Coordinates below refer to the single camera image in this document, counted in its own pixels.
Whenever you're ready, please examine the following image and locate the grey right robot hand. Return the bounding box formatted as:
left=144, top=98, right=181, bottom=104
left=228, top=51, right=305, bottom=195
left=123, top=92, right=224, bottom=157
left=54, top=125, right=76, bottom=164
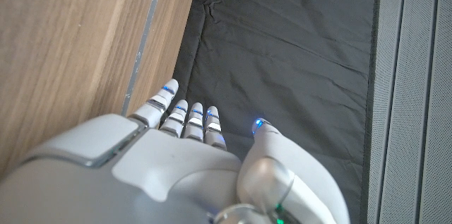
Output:
left=0, top=78, right=351, bottom=224

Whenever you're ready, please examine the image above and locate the black backdrop cloth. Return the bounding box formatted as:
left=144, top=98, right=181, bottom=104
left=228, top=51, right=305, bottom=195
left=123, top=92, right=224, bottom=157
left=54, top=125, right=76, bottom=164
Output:
left=172, top=0, right=384, bottom=224

